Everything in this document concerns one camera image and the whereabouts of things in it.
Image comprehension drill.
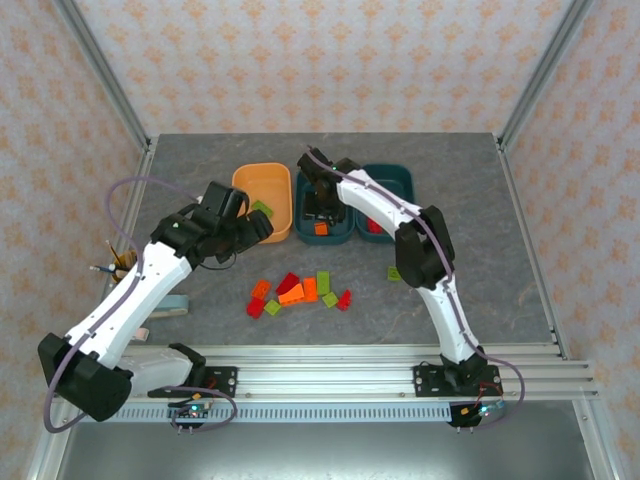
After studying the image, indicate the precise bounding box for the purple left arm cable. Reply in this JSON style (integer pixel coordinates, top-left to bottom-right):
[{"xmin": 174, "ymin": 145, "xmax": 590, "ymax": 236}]
[{"xmin": 43, "ymin": 175, "xmax": 239, "ymax": 435}]

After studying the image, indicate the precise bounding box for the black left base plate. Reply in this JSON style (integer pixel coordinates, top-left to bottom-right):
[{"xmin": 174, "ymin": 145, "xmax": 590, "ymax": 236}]
[{"xmin": 147, "ymin": 366, "xmax": 239, "ymax": 399}]

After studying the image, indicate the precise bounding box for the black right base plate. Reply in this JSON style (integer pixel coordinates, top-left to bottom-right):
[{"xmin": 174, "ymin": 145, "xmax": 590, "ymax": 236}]
[{"xmin": 412, "ymin": 364, "xmax": 502, "ymax": 399}]

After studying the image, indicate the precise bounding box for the right controller board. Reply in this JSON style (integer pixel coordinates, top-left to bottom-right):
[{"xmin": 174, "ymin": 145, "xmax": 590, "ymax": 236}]
[{"xmin": 449, "ymin": 394, "xmax": 507, "ymax": 431}]

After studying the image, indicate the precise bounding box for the grey slotted cable duct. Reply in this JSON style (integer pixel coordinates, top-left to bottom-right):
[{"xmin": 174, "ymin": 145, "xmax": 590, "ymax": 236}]
[{"xmin": 114, "ymin": 404, "xmax": 454, "ymax": 425}]

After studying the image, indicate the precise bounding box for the yellow pencil cup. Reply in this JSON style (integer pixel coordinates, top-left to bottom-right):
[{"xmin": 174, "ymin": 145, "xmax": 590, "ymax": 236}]
[{"xmin": 112, "ymin": 249, "xmax": 140, "ymax": 285}]

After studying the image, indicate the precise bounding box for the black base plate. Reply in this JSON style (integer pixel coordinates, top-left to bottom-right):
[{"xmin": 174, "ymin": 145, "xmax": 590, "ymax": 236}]
[
  {"xmin": 147, "ymin": 366, "xmax": 239, "ymax": 399},
  {"xmin": 412, "ymin": 364, "xmax": 502, "ymax": 399}
]

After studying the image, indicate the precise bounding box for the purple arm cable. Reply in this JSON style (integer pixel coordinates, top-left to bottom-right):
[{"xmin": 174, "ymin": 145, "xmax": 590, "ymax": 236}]
[
  {"xmin": 43, "ymin": 175, "xmax": 239, "ymax": 435},
  {"xmin": 305, "ymin": 144, "xmax": 526, "ymax": 432}
]

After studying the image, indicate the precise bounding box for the orange plastic container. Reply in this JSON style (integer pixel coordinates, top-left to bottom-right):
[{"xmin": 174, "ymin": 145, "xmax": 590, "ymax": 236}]
[{"xmin": 231, "ymin": 162, "xmax": 294, "ymax": 245}]

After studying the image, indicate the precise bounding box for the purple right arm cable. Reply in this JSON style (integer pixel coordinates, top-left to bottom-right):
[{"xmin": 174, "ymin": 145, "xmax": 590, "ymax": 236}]
[{"xmin": 305, "ymin": 144, "xmax": 526, "ymax": 432}]

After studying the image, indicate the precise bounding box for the dark teal plastic container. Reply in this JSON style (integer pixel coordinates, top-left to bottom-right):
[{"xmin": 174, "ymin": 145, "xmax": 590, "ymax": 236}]
[
  {"xmin": 355, "ymin": 163, "xmax": 416, "ymax": 245},
  {"xmin": 293, "ymin": 167, "xmax": 356, "ymax": 246}
]

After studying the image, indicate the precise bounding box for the aluminium side rail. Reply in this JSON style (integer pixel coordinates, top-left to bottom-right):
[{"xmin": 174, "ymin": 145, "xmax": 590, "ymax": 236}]
[
  {"xmin": 496, "ymin": 139, "xmax": 571, "ymax": 361},
  {"xmin": 77, "ymin": 142, "xmax": 159, "ymax": 364}
]

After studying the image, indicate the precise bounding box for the aluminium cross rail beam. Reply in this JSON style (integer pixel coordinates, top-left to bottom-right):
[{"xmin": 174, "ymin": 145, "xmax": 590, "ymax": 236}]
[{"xmin": 52, "ymin": 343, "xmax": 600, "ymax": 404}]

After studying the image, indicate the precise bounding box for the controller board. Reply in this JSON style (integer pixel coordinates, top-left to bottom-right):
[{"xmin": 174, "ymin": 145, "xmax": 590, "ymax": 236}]
[
  {"xmin": 449, "ymin": 394, "xmax": 507, "ymax": 431},
  {"xmin": 167, "ymin": 391, "xmax": 217, "ymax": 435}
]

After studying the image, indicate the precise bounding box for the aluminium frame post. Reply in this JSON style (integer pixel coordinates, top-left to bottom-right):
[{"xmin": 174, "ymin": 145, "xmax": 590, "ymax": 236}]
[
  {"xmin": 497, "ymin": 0, "xmax": 596, "ymax": 151},
  {"xmin": 52, "ymin": 0, "xmax": 154, "ymax": 151}
]

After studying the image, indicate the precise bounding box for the teal eraser block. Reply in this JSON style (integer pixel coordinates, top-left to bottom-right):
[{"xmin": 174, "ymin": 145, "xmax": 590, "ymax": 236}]
[{"xmin": 158, "ymin": 294, "xmax": 191, "ymax": 317}]

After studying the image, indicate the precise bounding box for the large orange sloped lego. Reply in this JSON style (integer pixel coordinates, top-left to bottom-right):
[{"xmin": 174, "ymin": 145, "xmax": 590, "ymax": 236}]
[{"xmin": 277, "ymin": 283, "xmax": 306, "ymax": 307}]

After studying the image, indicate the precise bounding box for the left controller board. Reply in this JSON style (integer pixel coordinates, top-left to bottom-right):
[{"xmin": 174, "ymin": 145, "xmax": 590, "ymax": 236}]
[{"xmin": 167, "ymin": 391, "xmax": 217, "ymax": 435}]

